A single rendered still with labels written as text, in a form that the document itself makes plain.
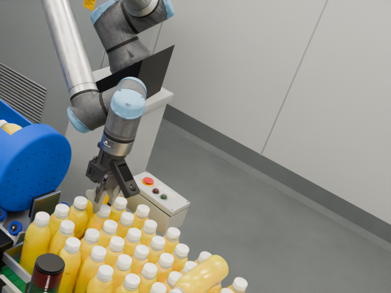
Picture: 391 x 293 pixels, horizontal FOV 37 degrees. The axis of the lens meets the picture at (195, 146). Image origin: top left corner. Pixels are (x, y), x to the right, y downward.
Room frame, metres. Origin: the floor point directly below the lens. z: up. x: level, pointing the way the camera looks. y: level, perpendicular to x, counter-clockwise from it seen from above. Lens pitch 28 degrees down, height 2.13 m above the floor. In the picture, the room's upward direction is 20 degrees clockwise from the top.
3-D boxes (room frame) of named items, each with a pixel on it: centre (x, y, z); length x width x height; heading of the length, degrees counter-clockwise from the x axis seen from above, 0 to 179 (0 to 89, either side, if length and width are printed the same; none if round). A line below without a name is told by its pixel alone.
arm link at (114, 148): (1.41, 0.21, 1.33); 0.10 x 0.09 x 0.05; 152
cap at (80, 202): (1.40, 0.26, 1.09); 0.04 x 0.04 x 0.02
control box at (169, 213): (1.60, 0.06, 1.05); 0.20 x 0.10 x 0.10; 62
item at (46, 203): (1.44, 0.38, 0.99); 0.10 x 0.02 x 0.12; 152
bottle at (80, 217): (1.40, 0.26, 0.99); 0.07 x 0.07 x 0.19
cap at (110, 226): (1.34, 0.15, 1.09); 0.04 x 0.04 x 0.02
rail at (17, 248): (1.40, 0.31, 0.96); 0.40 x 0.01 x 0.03; 152
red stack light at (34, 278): (0.94, 0.21, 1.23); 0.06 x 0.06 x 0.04
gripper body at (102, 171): (1.41, 0.22, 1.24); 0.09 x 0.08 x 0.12; 62
